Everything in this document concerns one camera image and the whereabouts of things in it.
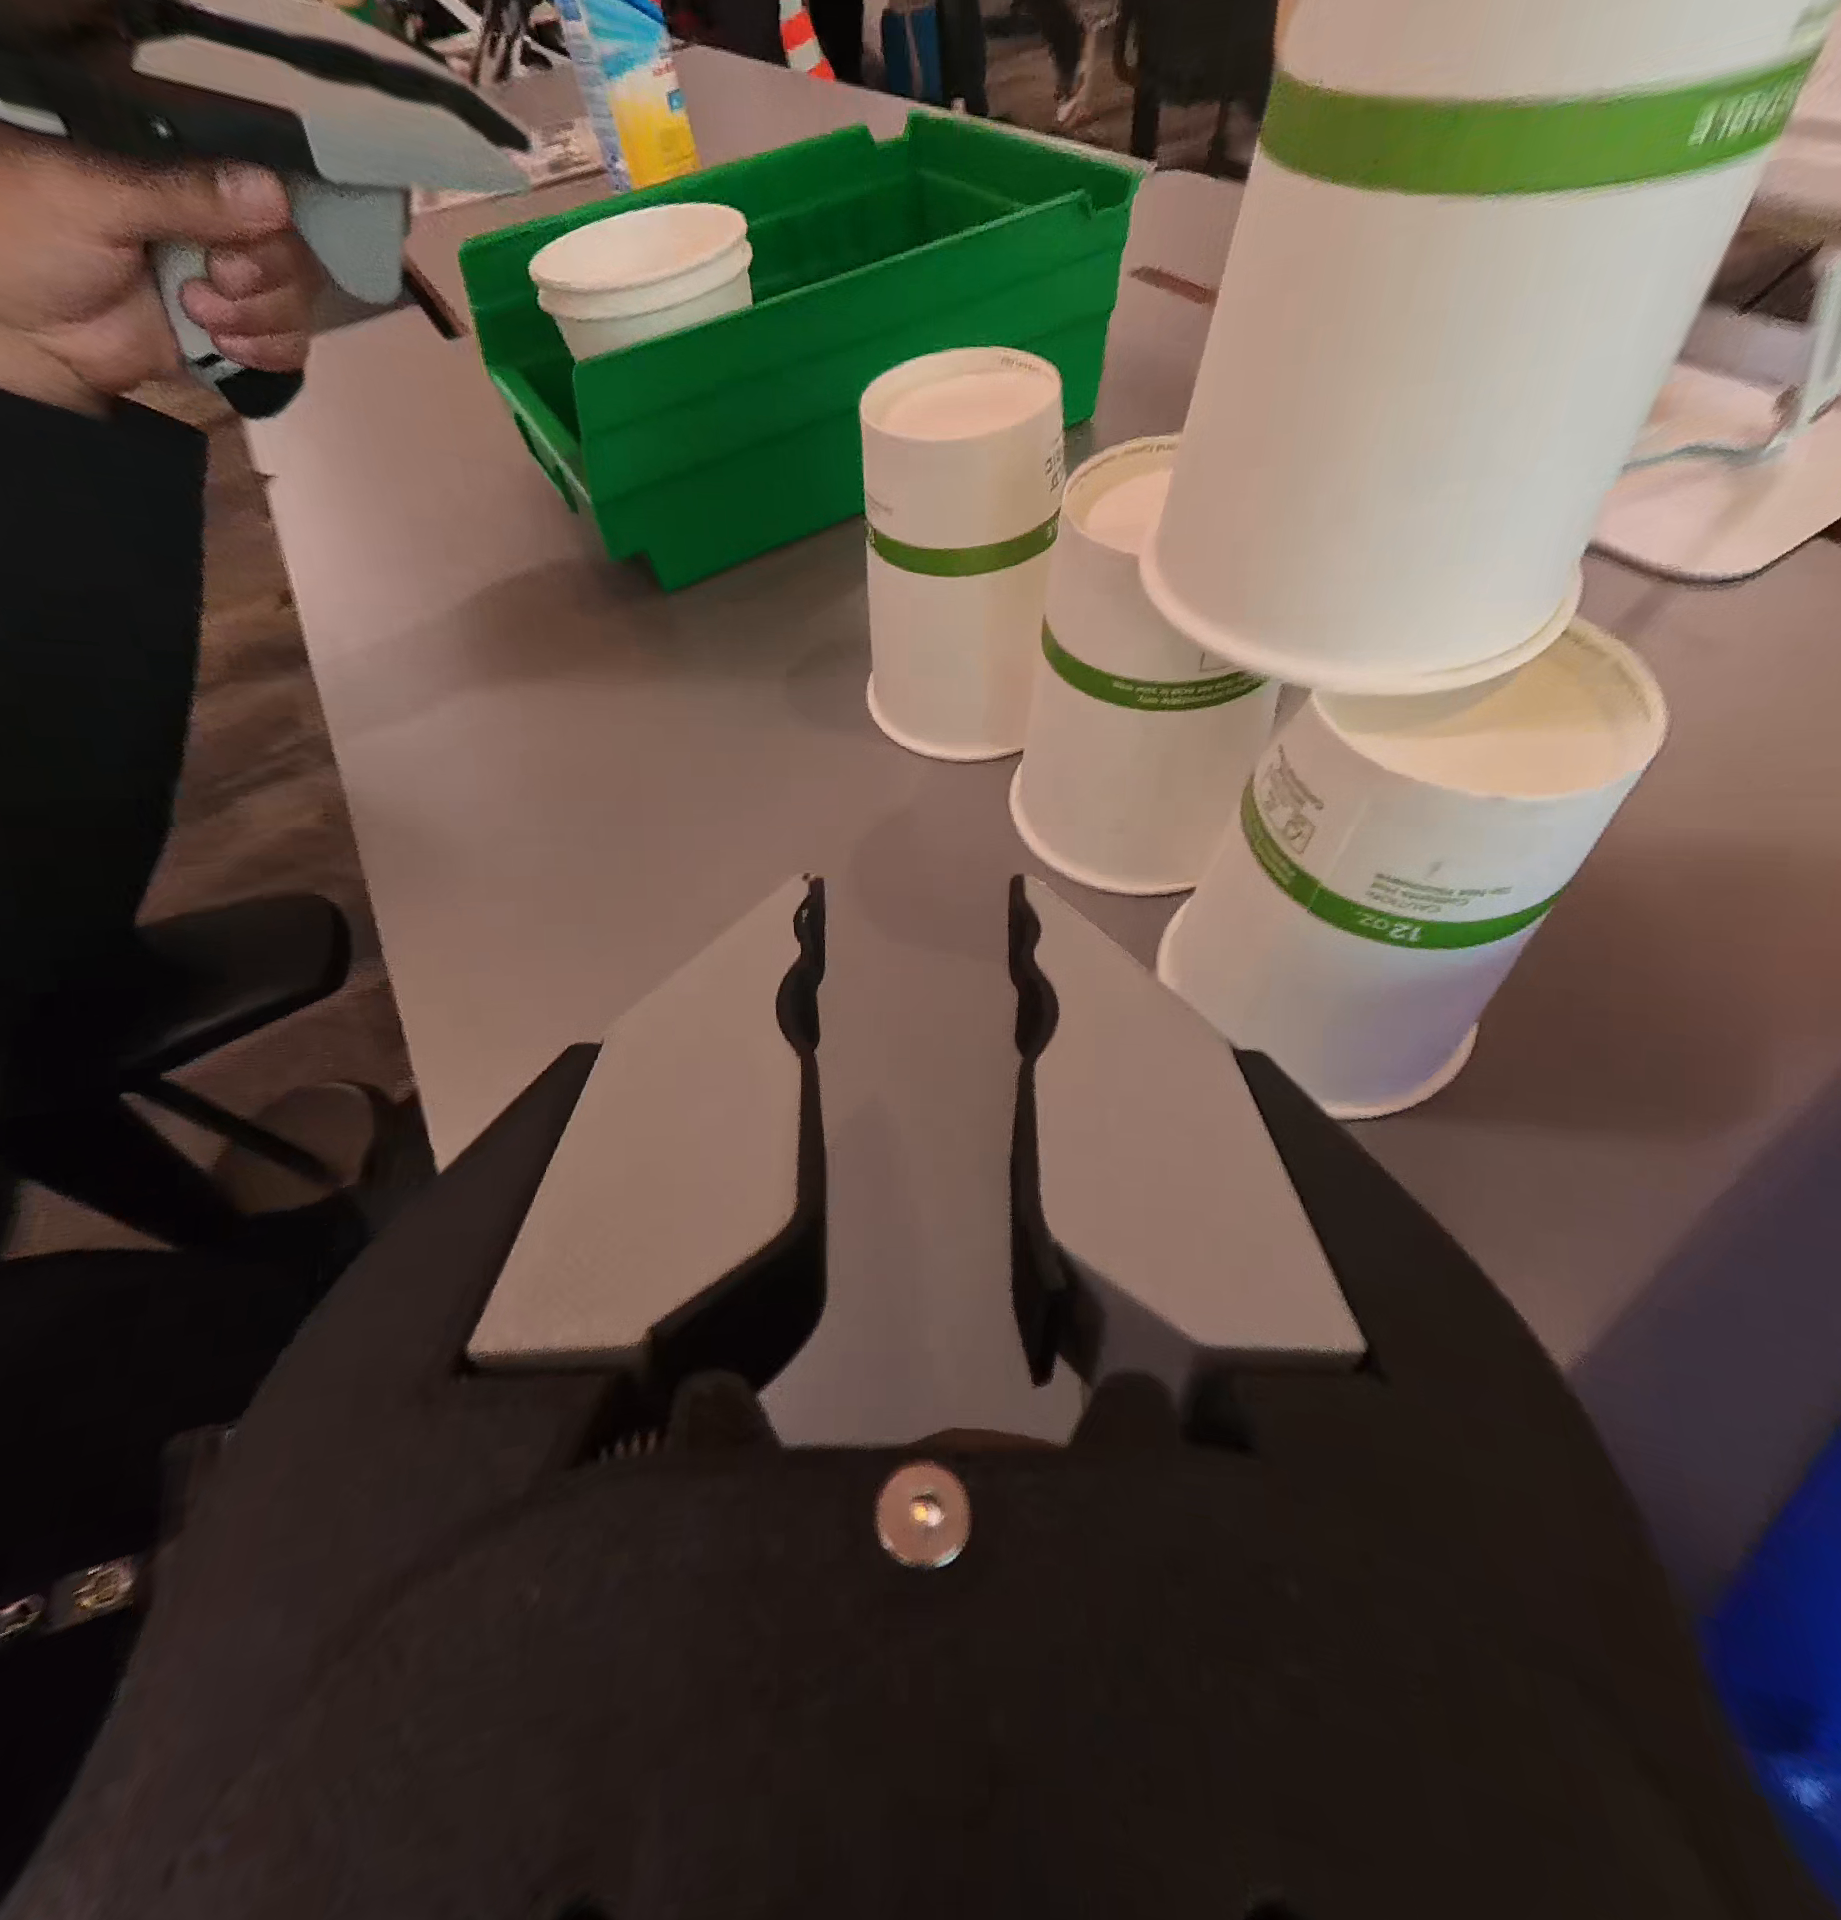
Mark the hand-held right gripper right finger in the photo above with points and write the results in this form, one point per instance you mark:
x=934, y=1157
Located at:
x=1162, y=1200

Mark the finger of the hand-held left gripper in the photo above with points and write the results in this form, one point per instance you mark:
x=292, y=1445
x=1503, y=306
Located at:
x=364, y=120

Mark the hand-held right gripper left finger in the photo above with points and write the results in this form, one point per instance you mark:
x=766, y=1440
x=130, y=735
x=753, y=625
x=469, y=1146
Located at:
x=666, y=1185

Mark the green plastic bin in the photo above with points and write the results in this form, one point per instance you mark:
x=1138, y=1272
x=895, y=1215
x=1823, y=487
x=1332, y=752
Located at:
x=801, y=405

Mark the person's left hand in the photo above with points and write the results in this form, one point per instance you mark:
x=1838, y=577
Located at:
x=65, y=284

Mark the blue yellow canister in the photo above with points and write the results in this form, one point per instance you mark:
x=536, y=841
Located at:
x=643, y=105

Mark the orange white traffic cone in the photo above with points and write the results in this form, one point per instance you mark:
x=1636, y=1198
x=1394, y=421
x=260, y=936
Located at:
x=811, y=39

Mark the black office chair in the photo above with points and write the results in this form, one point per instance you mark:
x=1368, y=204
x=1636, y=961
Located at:
x=260, y=953

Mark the person's black clothing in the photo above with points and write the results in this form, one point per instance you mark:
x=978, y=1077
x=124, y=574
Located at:
x=50, y=1424

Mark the blue plastic bin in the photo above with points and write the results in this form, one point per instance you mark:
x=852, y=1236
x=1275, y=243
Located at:
x=1819, y=1651

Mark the white tablet stand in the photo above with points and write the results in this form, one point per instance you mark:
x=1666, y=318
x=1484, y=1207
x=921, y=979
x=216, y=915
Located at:
x=1729, y=525

